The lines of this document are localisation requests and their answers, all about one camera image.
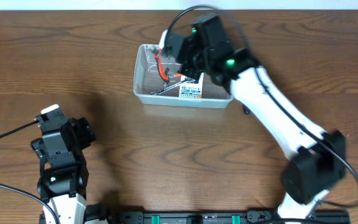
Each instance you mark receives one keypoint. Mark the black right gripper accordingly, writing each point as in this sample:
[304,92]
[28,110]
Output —
[185,68]

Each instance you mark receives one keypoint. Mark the clear plastic container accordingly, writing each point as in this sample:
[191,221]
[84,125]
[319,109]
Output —
[147,79]

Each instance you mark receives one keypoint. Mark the orange handled pliers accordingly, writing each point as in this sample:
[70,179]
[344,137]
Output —
[160,69]

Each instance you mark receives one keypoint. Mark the black yellow screwdriver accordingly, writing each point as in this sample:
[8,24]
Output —
[245,109]

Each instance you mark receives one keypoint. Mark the silver ring wrench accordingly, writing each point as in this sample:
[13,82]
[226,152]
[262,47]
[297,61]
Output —
[169,87]

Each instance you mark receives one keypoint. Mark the white blue cardboard box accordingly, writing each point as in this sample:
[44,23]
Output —
[191,89]

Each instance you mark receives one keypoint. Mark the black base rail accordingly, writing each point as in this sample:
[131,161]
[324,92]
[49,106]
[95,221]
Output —
[101,214]

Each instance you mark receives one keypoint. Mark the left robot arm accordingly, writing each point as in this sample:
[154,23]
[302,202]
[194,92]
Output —
[63,171]

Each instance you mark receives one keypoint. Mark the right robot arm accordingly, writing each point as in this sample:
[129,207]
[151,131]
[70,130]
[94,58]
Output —
[316,158]

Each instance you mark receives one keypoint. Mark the small black orange hammer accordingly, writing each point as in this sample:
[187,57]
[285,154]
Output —
[171,76]

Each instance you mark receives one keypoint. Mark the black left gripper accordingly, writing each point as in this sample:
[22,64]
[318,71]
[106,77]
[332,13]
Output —
[83,132]

